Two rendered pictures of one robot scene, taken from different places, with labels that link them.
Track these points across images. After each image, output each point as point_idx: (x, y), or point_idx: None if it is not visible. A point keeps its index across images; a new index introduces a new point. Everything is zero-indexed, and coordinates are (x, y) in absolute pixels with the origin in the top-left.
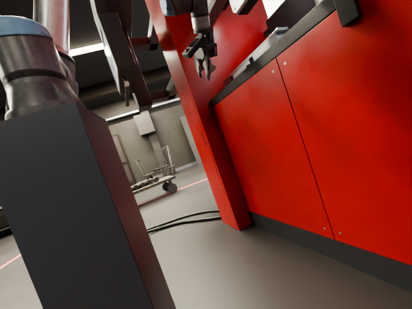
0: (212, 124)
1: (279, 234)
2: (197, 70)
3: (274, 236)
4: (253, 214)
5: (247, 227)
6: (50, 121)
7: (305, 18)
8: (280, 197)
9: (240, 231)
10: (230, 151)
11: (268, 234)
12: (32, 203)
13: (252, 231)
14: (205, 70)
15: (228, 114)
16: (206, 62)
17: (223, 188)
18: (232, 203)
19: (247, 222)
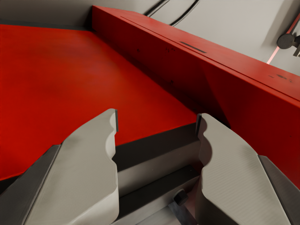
0: (189, 83)
1: (31, 22)
2: (233, 137)
3: (35, 17)
4: (84, 30)
5: (89, 16)
6: None
7: None
8: (1, 35)
9: (89, 4)
10: (129, 64)
11: (48, 17)
12: None
13: (74, 13)
14: (103, 140)
15: (127, 105)
16: (3, 211)
17: (123, 18)
18: (107, 17)
19: (93, 22)
